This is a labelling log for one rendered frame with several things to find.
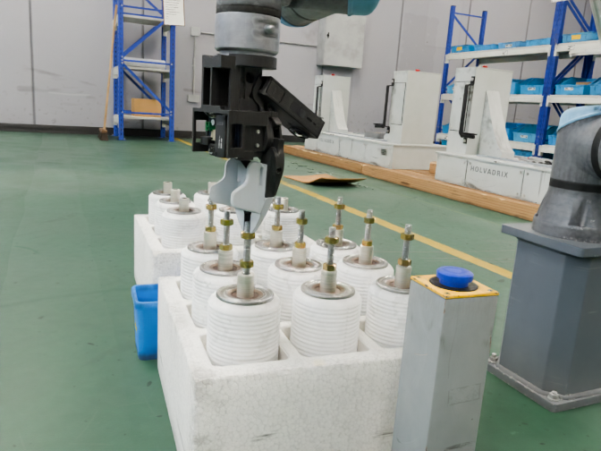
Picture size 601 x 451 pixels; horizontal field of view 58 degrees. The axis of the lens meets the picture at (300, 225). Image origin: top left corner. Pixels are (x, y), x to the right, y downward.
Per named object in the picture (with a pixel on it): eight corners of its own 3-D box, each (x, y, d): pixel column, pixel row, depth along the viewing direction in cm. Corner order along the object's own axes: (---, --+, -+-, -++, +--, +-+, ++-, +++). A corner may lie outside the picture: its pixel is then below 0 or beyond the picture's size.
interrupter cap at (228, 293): (283, 294, 74) (283, 289, 73) (258, 312, 67) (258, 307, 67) (233, 284, 76) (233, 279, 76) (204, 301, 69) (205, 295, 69)
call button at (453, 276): (457, 281, 64) (459, 264, 63) (478, 293, 60) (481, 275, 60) (427, 283, 62) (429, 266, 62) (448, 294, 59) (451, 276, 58)
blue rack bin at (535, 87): (548, 97, 656) (551, 79, 651) (575, 97, 622) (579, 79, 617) (517, 94, 636) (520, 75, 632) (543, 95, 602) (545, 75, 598)
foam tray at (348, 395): (344, 348, 116) (352, 267, 112) (455, 461, 81) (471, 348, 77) (156, 367, 103) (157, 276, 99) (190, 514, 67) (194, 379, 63)
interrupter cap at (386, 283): (367, 280, 82) (368, 276, 82) (411, 278, 84) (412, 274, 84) (390, 297, 75) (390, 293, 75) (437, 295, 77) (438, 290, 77)
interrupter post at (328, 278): (339, 293, 76) (342, 270, 75) (326, 296, 74) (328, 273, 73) (328, 288, 77) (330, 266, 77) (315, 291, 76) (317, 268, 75)
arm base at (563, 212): (570, 223, 111) (578, 174, 109) (640, 242, 98) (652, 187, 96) (513, 225, 105) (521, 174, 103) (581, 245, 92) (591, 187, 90)
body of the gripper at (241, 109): (190, 157, 66) (191, 52, 63) (245, 155, 72) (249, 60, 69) (229, 165, 61) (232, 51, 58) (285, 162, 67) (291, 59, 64)
